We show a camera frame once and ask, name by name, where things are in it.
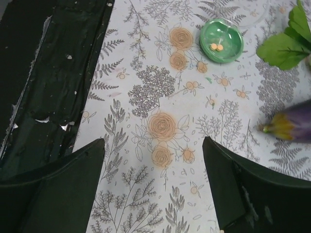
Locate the green round pill container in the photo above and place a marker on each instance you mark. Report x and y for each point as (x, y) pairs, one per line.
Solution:
(221, 31)

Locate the floral patterned table mat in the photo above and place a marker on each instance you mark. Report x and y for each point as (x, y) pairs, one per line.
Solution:
(155, 96)

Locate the yellow pill in container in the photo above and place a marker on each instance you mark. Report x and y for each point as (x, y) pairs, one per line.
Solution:
(213, 46)

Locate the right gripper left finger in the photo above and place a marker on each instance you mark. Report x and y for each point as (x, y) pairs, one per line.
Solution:
(55, 198)

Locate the purple eggplant toy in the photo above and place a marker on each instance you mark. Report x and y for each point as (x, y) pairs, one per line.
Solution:
(291, 124)

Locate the clear round container lid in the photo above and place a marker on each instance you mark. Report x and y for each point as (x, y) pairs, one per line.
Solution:
(247, 13)

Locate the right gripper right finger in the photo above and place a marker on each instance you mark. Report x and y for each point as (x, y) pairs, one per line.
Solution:
(250, 198)

